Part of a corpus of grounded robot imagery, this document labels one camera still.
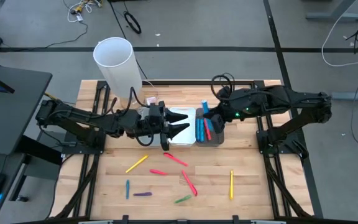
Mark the green marker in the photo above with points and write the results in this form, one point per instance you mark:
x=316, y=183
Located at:
x=183, y=199

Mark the black desk frame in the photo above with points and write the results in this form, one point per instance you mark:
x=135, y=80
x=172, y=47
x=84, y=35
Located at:
x=42, y=149

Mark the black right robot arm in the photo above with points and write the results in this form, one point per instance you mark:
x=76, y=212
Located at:
x=291, y=99

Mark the black desk top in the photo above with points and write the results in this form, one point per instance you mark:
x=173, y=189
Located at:
x=11, y=112

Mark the silver edge plate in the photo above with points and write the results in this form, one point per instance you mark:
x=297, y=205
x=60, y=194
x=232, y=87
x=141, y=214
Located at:
x=268, y=222
x=95, y=222

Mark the thick blue marker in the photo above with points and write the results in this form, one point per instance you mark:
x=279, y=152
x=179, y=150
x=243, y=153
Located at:
x=205, y=106
x=202, y=130
x=198, y=129

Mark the grey plastic bin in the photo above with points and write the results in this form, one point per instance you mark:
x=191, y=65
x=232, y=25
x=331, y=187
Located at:
x=155, y=143

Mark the pink marker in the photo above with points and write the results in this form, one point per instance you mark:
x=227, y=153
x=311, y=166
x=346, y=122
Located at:
x=189, y=183
x=176, y=159
x=158, y=172

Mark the yellow marker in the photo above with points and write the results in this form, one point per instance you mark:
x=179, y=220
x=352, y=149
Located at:
x=137, y=164
x=231, y=185

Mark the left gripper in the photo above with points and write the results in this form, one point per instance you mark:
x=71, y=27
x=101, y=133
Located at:
x=148, y=123

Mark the grey desk foot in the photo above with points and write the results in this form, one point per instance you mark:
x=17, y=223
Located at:
x=331, y=16
x=353, y=96

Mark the thin teal pen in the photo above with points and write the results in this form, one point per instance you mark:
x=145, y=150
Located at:
x=127, y=189

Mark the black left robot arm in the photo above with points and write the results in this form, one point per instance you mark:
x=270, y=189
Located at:
x=82, y=116

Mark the pink white product tag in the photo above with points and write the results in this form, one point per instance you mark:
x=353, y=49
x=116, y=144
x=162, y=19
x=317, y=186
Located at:
x=151, y=101

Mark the white plastic bin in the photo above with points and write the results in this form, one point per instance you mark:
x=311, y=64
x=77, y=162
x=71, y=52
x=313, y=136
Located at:
x=186, y=137

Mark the dark translucent plastic bin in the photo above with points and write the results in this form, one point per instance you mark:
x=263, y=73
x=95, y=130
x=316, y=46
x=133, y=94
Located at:
x=210, y=143

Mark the dark frame clamp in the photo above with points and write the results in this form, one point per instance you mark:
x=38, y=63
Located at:
x=125, y=219
x=235, y=219

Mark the purple marker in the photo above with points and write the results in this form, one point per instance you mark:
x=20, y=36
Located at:
x=142, y=194

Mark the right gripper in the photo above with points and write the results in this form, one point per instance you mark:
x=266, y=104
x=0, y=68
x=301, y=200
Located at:
x=228, y=105

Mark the red marker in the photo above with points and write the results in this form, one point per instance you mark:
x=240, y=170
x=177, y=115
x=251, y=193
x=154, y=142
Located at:
x=208, y=130

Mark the white shade table lamp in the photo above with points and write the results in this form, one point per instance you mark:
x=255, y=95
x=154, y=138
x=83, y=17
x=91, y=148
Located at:
x=117, y=65

